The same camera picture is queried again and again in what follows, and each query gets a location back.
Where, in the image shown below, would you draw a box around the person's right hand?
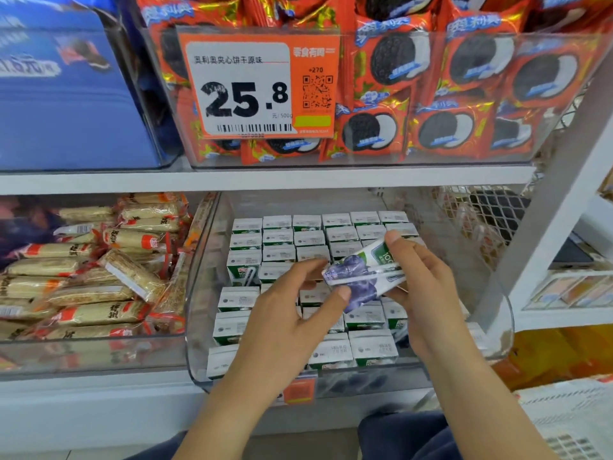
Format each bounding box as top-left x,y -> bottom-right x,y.
381,229 -> 477,365

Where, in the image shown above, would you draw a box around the large white orange price tag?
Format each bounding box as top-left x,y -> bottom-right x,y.
176,26 -> 342,142

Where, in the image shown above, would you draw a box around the yellow orange snack packet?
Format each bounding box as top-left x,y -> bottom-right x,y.
493,323 -> 613,391

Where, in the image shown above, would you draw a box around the pile of blue snack packets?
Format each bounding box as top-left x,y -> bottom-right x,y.
0,201 -> 68,265

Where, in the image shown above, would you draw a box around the person's right forearm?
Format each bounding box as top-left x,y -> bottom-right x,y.
421,338 -> 559,460

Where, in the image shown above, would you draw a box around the white wire mesh divider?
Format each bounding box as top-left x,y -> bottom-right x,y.
431,185 -> 538,274

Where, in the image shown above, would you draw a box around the clear plastic display bin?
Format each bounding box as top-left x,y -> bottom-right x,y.
0,192 -> 216,376
185,188 -> 515,394

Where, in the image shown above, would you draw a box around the stack of red cookie packets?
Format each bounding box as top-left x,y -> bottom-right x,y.
134,0 -> 613,167

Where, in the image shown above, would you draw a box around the person's blue jeans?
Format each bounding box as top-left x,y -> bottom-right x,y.
125,411 -> 465,460

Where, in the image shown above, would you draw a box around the small orange price tag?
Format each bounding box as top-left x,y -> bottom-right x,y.
282,374 -> 319,406

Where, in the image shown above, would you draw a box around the person's left hand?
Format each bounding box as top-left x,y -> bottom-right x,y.
228,258 -> 354,403

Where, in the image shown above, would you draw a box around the blueberry juice carton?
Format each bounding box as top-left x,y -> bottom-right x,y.
322,238 -> 409,313

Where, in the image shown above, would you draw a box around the rows of white juice cartons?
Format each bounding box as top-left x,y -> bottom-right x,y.
206,208 -> 480,380

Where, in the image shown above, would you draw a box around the pile of yellow wafer bars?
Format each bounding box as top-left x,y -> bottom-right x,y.
0,192 -> 193,341

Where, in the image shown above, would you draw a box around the blue cardboard display box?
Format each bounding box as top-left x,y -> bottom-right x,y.
0,0 -> 183,173

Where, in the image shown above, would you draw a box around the person's left forearm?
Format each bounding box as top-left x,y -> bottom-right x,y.
172,383 -> 293,460

